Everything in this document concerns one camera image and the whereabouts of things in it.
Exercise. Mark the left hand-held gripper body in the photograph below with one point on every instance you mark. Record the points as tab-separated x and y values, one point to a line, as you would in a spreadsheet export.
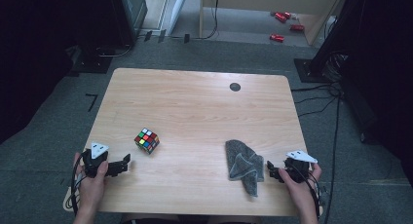
97	151

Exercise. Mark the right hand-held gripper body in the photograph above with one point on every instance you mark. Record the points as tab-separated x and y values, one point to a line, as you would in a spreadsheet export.
300	156

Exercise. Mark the multicoloured puzzle cube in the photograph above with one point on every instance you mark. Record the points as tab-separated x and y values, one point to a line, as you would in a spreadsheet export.
146	140

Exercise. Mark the grey fluffy cloth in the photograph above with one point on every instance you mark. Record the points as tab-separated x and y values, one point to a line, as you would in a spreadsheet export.
242	165

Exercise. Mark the person's right hand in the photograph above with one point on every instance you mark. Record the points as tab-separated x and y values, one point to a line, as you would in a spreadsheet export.
302	194

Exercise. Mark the person's left hand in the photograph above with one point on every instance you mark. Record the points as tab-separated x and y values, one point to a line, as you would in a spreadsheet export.
89	191

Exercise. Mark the black metal stand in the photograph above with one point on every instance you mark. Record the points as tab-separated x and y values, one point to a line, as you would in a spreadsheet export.
308	71

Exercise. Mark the black flat stand base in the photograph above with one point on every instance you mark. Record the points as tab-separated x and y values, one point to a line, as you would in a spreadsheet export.
94	64

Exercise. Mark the round dark table grommet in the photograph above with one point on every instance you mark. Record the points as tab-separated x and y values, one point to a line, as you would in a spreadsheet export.
235	87

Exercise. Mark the red can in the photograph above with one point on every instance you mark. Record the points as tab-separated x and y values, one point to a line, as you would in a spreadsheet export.
281	17
287	15
277	38
297	27

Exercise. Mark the black tape strip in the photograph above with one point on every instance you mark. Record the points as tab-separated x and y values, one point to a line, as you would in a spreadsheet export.
162	36
148	36

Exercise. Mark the black curtain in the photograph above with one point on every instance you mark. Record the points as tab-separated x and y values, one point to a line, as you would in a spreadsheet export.
32	39
389	55

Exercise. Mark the black cabinet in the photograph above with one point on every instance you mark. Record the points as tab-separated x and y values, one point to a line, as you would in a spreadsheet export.
130	9

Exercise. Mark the white board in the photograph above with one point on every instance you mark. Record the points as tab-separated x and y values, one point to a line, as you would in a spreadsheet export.
178	9

